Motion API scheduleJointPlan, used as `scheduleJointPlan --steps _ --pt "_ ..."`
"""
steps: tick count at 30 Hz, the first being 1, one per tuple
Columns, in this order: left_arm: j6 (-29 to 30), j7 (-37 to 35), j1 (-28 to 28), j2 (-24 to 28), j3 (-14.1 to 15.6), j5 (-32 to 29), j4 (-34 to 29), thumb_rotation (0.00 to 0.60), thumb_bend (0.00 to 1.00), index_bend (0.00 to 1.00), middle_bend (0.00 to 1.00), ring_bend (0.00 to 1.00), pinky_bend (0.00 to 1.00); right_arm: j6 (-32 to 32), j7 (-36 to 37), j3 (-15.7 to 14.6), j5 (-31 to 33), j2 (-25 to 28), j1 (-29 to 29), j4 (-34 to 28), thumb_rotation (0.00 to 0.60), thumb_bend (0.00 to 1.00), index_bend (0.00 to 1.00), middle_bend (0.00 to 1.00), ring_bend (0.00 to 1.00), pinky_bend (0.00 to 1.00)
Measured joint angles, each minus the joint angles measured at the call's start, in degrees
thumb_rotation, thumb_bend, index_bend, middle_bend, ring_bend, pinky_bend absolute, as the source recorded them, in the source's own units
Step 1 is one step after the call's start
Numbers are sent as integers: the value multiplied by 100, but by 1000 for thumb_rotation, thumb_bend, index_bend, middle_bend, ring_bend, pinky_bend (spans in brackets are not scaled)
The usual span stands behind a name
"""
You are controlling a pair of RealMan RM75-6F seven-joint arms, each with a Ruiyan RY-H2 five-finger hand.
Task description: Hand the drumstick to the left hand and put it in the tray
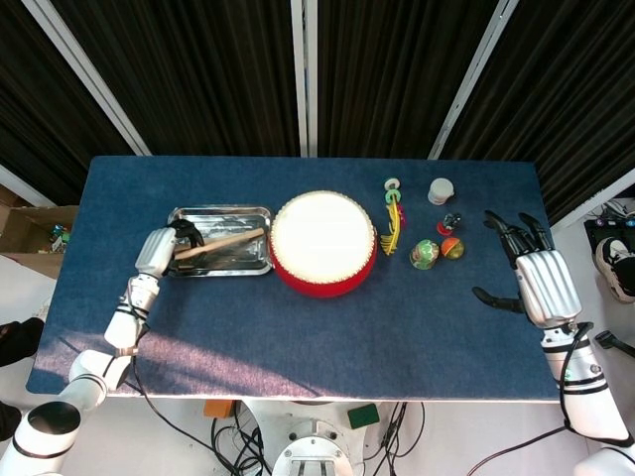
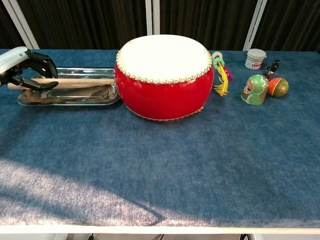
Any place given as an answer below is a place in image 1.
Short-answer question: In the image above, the blue felt table mat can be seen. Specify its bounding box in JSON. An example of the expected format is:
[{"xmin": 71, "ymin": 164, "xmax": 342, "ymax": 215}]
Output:
[{"xmin": 24, "ymin": 156, "xmax": 562, "ymax": 402}]

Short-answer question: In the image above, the black pleated curtain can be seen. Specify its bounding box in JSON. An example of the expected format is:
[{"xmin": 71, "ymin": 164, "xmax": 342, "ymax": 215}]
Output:
[{"xmin": 0, "ymin": 0, "xmax": 635, "ymax": 224}]

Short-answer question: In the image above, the small black red toy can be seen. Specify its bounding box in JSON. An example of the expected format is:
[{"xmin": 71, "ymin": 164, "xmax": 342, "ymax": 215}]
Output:
[{"xmin": 436, "ymin": 211, "xmax": 465, "ymax": 237}]

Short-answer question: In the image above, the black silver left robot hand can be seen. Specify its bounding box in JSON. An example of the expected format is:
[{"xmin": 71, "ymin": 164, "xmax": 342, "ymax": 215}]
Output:
[{"xmin": 133, "ymin": 220, "xmax": 204, "ymax": 278}]

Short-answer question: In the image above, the cardboard box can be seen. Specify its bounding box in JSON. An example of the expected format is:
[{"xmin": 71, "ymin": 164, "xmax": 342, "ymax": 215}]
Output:
[{"xmin": 0, "ymin": 205, "xmax": 80, "ymax": 267}]

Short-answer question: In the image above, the black shoe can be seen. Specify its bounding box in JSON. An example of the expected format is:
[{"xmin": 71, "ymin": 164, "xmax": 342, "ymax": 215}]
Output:
[{"xmin": 0, "ymin": 316, "xmax": 47, "ymax": 369}]

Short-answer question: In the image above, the small white plastic jar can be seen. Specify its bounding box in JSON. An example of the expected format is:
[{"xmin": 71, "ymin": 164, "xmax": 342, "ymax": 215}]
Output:
[{"xmin": 428, "ymin": 178, "xmax": 455, "ymax": 205}]

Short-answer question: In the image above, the white frame post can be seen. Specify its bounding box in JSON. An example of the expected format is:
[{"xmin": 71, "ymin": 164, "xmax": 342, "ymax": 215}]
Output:
[
  {"xmin": 429, "ymin": 0, "xmax": 520, "ymax": 160},
  {"xmin": 290, "ymin": 0, "xmax": 318, "ymax": 158},
  {"xmin": 22, "ymin": 0, "xmax": 153, "ymax": 158}
]

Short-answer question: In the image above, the shiny metal tray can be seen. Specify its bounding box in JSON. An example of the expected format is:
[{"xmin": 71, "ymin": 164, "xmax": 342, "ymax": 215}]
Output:
[{"xmin": 166, "ymin": 204, "xmax": 275, "ymax": 278}]

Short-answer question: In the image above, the red drum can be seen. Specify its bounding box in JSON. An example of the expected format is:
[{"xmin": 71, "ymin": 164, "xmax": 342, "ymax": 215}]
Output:
[{"xmin": 269, "ymin": 190, "xmax": 379, "ymax": 298}]

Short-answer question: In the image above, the white black sneaker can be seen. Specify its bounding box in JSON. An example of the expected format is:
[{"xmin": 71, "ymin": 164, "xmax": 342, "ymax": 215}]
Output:
[{"xmin": 593, "ymin": 236, "xmax": 635, "ymax": 303}]

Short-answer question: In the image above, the black handle tool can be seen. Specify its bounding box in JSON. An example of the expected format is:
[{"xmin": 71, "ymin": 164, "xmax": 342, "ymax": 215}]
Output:
[{"xmin": 592, "ymin": 330, "xmax": 635, "ymax": 359}]

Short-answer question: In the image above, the green patterned ball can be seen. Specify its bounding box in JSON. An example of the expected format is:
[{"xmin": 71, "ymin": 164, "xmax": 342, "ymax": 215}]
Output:
[{"xmin": 408, "ymin": 238, "xmax": 441, "ymax": 271}]

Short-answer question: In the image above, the orange and gold ball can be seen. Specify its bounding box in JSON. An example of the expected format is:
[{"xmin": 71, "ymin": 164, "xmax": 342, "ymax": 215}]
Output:
[{"xmin": 440, "ymin": 237, "xmax": 467, "ymax": 262}]

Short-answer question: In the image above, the black cable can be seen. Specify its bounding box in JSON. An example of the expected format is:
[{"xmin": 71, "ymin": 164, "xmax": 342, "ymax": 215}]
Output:
[{"xmin": 129, "ymin": 354, "xmax": 273, "ymax": 476}]

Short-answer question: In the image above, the green block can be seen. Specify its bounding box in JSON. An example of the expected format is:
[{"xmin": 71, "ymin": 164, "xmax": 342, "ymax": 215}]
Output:
[{"xmin": 346, "ymin": 403, "xmax": 381, "ymax": 430}]

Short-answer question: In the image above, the orange box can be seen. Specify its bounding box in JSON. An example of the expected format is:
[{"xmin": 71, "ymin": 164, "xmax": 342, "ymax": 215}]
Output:
[{"xmin": 203, "ymin": 399, "xmax": 234, "ymax": 420}]

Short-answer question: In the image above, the yellow feather shuttlecock toy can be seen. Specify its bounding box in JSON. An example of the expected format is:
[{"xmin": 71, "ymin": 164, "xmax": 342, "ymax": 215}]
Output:
[{"xmin": 379, "ymin": 178, "xmax": 409, "ymax": 258}]

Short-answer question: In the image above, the wooden drumstick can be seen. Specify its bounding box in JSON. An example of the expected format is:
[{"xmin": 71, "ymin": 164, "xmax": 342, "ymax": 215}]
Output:
[{"xmin": 174, "ymin": 228, "xmax": 266, "ymax": 261}]

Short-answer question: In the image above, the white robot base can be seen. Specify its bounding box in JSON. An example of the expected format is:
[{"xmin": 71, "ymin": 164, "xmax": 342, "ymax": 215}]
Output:
[{"xmin": 245, "ymin": 399, "xmax": 393, "ymax": 476}]

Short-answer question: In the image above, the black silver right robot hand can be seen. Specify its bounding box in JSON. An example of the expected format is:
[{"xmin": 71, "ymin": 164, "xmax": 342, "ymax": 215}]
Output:
[{"xmin": 470, "ymin": 209, "xmax": 582, "ymax": 328}]

